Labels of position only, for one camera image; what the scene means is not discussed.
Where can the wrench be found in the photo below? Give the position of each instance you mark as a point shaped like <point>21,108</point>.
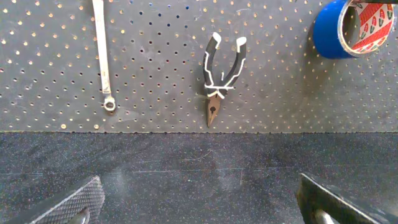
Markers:
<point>102,56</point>

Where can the black pegboard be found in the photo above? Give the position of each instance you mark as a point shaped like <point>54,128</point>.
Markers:
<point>155,93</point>

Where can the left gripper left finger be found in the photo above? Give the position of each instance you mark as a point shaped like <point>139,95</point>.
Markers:
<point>81,202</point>

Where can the black and white pliers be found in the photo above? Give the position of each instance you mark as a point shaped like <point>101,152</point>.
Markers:
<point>213,109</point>

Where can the roll of blue tape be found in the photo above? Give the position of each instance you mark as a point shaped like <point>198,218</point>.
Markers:
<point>326,34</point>

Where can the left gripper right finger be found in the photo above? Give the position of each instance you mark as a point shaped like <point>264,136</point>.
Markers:
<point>323,199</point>

